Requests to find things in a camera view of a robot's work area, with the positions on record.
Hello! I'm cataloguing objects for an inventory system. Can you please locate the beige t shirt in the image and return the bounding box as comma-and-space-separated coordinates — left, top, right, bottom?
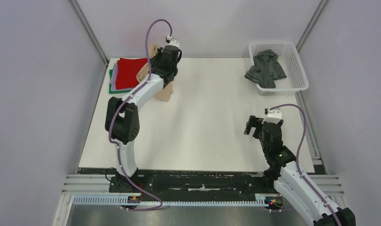
136, 42, 173, 102

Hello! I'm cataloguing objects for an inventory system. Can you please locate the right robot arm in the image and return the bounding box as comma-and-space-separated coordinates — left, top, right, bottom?
244, 115, 356, 226

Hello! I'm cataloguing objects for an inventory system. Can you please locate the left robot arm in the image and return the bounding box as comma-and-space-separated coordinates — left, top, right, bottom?
105, 45, 182, 192

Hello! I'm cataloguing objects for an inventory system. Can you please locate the folded red t shirt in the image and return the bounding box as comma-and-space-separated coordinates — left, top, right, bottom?
115, 58, 147, 89

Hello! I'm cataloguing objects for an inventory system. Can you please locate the dark grey t shirt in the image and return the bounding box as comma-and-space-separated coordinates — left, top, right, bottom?
244, 49, 287, 89

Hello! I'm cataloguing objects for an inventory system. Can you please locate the folded lavender t shirt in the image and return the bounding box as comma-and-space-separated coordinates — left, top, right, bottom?
109, 63, 136, 90

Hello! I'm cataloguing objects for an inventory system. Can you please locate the white plastic basket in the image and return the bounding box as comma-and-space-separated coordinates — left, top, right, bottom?
248, 40, 309, 96

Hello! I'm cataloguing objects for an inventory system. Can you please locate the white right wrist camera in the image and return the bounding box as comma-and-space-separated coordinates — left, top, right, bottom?
262, 108, 282, 124

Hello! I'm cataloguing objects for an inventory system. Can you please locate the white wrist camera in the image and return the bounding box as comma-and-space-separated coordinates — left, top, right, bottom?
166, 35, 180, 48
262, 108, 282, 124

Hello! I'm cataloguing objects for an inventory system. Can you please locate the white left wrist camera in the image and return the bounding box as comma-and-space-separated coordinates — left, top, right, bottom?
166, 35, 180, 48

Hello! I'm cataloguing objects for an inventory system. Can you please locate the left aluminium corner post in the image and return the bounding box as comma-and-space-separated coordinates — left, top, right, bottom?
68, 0, 109, 66

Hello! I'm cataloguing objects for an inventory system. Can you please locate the aluminium corner post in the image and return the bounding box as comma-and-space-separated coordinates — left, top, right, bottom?
296, 0, 330, 52
68, 0, 109, 66

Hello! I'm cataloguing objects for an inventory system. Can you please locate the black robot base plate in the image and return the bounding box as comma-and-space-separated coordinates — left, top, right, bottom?
79, 167, 277, 202

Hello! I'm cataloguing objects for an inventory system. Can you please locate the right aluminium corner post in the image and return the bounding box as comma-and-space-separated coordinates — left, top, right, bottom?
296, 0, 330, 52

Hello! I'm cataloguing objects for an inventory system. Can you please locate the white slotted cable duct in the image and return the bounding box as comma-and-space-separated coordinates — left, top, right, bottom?
72, 195, 269, 207

